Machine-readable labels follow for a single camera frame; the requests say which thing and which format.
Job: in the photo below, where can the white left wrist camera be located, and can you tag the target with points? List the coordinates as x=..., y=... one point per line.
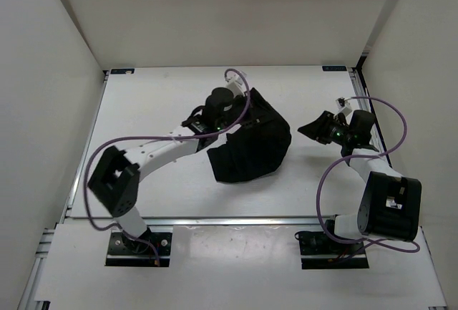
x=236, y=85

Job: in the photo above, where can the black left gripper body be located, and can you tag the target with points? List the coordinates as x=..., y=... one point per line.
x=237, y=105

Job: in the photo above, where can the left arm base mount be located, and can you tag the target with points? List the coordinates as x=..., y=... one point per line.
x=152, y=250

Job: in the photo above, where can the blue label corner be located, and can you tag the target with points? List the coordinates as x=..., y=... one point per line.
x=334, y=68
x=122, y=71

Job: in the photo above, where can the blue label right corner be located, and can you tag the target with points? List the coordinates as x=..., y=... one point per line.
x=334, y=68

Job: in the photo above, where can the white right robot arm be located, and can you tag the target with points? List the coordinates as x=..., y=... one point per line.
x=390, y=203

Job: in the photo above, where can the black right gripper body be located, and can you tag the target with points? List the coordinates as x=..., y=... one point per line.
x=340, y=133

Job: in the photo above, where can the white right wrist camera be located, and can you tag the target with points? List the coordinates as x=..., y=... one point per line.
x=344, y=107

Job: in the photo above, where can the blue label left corner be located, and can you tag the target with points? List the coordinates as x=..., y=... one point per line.
x=122, y=71

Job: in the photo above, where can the aluminium front rail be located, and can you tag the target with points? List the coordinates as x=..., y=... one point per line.
x=234, y=221

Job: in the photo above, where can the black pleated skirt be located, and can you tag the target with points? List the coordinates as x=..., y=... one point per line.
x=254, y=150

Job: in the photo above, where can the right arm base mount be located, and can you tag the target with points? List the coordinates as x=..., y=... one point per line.
x=319, y=252

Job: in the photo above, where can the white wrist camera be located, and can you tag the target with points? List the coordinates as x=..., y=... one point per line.
x=236, y=85
x=344, y=107

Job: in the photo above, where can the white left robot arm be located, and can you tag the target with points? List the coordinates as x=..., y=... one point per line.
x=118, y=173

